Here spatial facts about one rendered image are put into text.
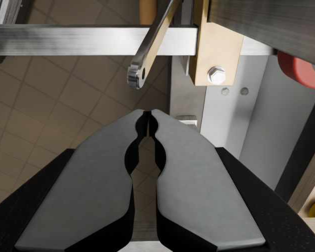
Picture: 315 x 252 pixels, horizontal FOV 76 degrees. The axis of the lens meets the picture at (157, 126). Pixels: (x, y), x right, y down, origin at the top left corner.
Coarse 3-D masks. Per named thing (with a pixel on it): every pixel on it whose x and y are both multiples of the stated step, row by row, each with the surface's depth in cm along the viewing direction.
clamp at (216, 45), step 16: (208, 0) 20; (208, 32) 22; (224, 32) 22; (208, 48) 23; (224, 48) 23; (240, 48) 23; (192, 64) 26; (208, 64) 24; (224, 64) 24; (192, 80) 26; (208, 80) 25; (224, 80) 25
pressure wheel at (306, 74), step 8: (280, 56) 22; (288, 56) 21; (280, 64) 23; (288, 64) 21; (296, 64) 20; (304, 64) 20; (312, 64) 20; (288, 72) 22; (296, 72) 21; (304, 72) 21; (312, 72) 21; (296, 80) 22; (304, 80) 21; (312, 80) 21
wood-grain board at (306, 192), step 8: (312, 160) 31; (312, 168) 31; (304, 176) 33; (312, 176) 31; (304, 184) 33; (312, 184) 31; (296, 192) 35; (304, 192) 33; (312, 192) 32; (296, 200) 35; (304, 200) 33; (312, 200) 33; (296, 208) 35; (304, 208) 34; (304, 216) 35
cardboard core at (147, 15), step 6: (144, 0) 87; (150, 0) 87; (156, 0) 90; (144, 6) 89; (150, 6) 89; (156, 6) 92; (144, 12) 90; (150, 12) 90; (156, 12) 93; (144, 18) 91; (150, 18) 91
